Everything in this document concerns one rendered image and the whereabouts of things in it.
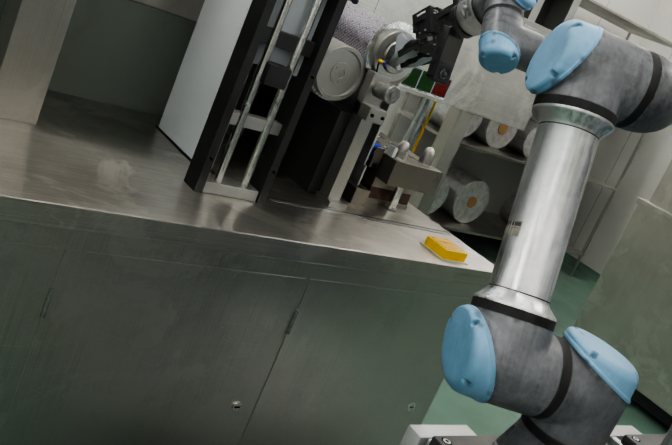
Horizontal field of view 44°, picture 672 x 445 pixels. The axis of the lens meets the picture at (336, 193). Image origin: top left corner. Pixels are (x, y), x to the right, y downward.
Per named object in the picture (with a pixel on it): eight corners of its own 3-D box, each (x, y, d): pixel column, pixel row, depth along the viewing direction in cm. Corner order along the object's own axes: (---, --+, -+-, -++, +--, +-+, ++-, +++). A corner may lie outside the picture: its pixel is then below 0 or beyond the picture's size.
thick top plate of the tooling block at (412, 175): (386, 184, 194) (396, 160, 193) (301, 122, 224) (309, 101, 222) (433, 195, 204) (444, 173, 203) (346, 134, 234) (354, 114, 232)
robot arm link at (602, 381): (618, 463, 114) (666, 380, 111) (533, 437, 111) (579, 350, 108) (582, 414, 125) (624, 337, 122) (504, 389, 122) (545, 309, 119)
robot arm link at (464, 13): (498, 33, 165) (470, 21, 160) (480, 42, 168) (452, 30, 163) (494, -1, 167) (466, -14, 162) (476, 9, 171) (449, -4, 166)
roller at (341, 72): (308, 93, 176) (330, 39, 173) (253, 56, 195) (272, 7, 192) (351, 106, 183) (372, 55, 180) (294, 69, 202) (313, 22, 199)
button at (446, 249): (442, 259, 180) (447, 250, 180) (422, 244, 186) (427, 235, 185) (464, 263, 185) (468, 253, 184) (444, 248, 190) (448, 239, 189)
